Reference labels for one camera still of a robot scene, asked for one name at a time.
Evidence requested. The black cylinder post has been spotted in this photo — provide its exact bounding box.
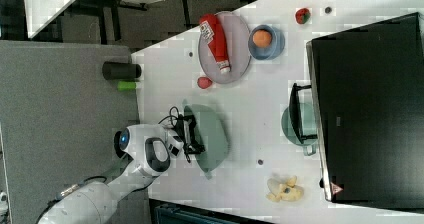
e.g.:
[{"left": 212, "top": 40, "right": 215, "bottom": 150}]
[{"left": 102, "top": 62, "right": 142, "bottom": 80}]

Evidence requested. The orange fruit toy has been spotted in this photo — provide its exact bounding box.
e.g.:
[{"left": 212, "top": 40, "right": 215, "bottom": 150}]
[{"left": 253, "top": 29, "right": 272, "bottom": 48}]

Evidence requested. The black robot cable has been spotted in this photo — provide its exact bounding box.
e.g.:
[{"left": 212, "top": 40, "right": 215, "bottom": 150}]
[{"left": 157, "top": 105, "right": 181, "bottom": 127}]

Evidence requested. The black toaster oven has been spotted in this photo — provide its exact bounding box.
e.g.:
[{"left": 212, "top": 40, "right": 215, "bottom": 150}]
[{"left": 289, "top": 13, "right": 424, "bottom": 213}]

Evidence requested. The green mug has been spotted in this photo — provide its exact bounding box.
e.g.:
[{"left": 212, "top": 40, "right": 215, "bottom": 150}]
[{"left": 281, "top": 103, "right": 317, "bottom": 156}]

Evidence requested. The peeled banana toy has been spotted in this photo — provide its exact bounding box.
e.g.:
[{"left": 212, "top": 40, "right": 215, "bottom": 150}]
[{"left": 266, "top": 176, "right": 304, "bottom": 202}]

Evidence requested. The green cylinder object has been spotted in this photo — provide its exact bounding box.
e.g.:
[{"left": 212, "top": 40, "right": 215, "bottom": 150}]
[{"left": 117, "top": 81, "right": 137, "bottom": 91}]

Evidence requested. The pink strawberry toy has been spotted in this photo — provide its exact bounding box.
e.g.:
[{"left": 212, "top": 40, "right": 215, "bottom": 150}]
[{"left": 197, "top": 77, "right": 213, "bottom": 89}]

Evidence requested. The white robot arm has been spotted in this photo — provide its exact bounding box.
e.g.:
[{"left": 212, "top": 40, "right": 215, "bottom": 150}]
[{"left": 37, "top": 115, "right": 204, "bottom": 224}]

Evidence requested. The grey round plate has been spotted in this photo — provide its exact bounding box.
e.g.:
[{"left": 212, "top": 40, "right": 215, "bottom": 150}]
[{"left": 198, "top": 11, "right": 251, "bottom": 84}]

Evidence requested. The red strawberry toy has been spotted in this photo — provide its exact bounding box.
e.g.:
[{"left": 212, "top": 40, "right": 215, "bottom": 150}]
[{"left": 295, "top": 8, "right": 311, "bottom": 25}]

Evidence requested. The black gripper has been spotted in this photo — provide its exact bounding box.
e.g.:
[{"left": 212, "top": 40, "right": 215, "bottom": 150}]
[{"left": 173, "top": 114, "right": 205, "bottom": 163}]

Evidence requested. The blue bowl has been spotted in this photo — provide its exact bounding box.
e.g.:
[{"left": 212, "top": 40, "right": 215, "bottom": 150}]
[{"left": 248, "top": 25, "right": 285, "bottom": 60}]

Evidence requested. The red ketchup bottle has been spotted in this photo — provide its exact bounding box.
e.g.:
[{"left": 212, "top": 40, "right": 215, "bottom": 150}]
[{"left": 199, "top": 14, "right": 231, "bottom": 74}]

